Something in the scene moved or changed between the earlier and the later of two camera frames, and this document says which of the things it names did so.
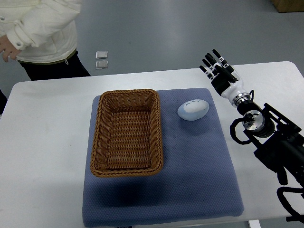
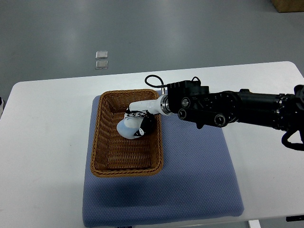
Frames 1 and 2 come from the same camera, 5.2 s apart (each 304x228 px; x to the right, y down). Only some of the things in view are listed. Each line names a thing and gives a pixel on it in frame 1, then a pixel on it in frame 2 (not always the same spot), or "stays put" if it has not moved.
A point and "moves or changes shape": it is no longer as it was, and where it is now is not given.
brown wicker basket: [128, 136] stays put
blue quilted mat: [198, 179] stays put
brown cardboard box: [282, 6] stays put
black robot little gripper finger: [211, 77] -> [128, 113]
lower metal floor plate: [101, 64] stays put
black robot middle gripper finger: [213, 61] -> [135, 114]
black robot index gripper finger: [223, 61] -> [142, 114]
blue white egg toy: [193, 109] moves or changes shape
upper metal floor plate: [101, 54] stays put
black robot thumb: [228, 75] -> [147, 126]
